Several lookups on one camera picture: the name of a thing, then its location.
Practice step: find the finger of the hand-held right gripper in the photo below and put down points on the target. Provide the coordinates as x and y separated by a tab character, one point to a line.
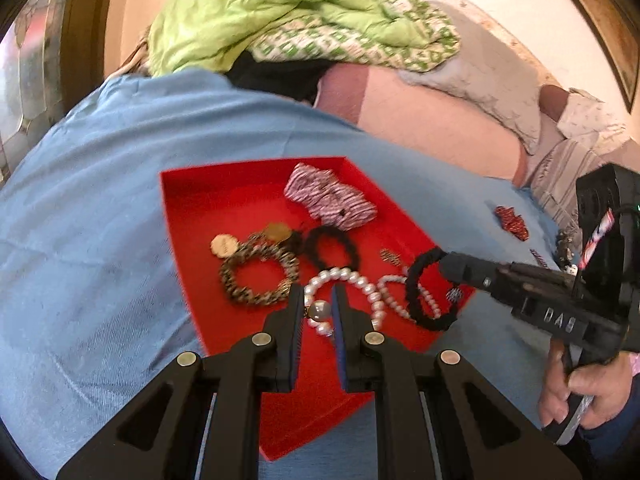
470	270

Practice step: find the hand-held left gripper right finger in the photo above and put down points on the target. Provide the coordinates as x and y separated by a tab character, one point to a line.
340	340

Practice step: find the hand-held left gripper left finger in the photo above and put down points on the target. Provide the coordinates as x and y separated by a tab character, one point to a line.
292	340

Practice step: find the black scrunchie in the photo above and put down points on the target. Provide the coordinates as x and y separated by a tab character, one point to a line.
312	240

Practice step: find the red tray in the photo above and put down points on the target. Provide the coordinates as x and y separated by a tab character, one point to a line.
225	200

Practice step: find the black and white bead jewelry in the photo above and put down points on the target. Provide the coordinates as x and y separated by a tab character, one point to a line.
564	250

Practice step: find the person's right hand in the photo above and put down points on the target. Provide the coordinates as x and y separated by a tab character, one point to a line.
595	390

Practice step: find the small red striped hair clip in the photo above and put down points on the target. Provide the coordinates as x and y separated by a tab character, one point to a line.
540	257

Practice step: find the red striped hair bow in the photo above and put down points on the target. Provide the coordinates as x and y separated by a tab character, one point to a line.
512	221

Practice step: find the striped floral pillow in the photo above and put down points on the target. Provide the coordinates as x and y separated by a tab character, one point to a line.
560	180

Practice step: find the red checkered scrunchie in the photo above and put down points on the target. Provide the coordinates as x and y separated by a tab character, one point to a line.
330	200

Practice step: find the pink pillow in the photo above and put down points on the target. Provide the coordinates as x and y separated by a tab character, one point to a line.
425	120

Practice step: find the brown pillow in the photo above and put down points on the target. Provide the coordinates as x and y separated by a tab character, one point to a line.
552	102

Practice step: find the grey pillow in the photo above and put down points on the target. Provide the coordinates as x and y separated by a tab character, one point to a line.
490	75

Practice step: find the white floral pillow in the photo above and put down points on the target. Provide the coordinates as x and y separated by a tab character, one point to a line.
595	115

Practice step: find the blue blanket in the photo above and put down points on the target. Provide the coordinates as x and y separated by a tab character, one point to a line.
100	210

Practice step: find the black cloth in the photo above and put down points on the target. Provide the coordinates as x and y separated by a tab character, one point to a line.
280	77

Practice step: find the green comforter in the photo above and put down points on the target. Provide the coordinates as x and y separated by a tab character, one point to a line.
250	10

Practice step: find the dark wooden frame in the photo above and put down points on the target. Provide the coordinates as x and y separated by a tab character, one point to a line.
600	20

